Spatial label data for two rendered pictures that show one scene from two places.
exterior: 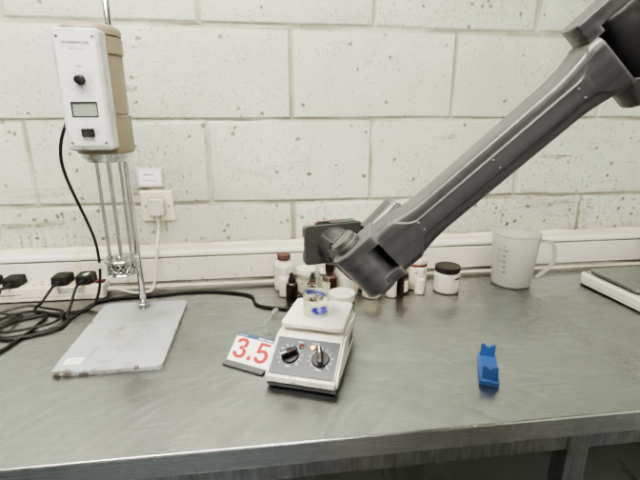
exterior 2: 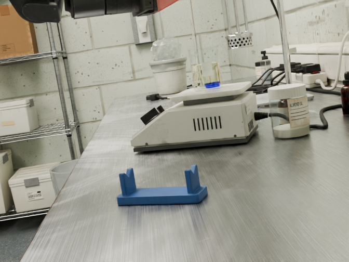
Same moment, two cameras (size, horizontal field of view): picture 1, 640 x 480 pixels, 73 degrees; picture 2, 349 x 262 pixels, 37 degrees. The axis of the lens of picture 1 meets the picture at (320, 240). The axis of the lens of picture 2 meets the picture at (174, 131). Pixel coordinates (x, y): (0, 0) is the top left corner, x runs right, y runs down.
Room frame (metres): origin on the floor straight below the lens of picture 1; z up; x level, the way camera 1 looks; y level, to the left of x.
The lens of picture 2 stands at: (0.78, -0.88, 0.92)
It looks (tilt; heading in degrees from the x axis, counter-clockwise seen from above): 9 degrees down; 95
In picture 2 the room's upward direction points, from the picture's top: 9 degrees counter-clockwise
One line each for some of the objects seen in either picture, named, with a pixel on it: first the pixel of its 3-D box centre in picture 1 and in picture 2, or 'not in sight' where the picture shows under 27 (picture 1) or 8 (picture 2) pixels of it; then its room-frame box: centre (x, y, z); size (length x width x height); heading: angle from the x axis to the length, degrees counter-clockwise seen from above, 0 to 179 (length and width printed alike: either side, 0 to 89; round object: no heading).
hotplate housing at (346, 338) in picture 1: (315, 340); (200, 118); (0.75, 0.01, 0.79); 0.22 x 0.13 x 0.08; 166
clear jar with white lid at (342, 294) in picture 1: (341, 308); (289, 110); (0.89, -0.05, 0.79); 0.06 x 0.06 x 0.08
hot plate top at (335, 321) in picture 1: (318, 313); (212, 91); (0.77, 0.00, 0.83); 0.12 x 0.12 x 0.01; 76
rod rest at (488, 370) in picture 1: (489, 363); (159, 184); (0.70, -0.31, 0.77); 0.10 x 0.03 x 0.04; 162
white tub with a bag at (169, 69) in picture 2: not in sight; (168, 64); (0.62, 1.06, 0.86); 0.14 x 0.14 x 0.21
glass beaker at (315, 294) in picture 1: (313, 296); (204, 67); (0.77, 0.01, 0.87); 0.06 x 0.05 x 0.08; 124
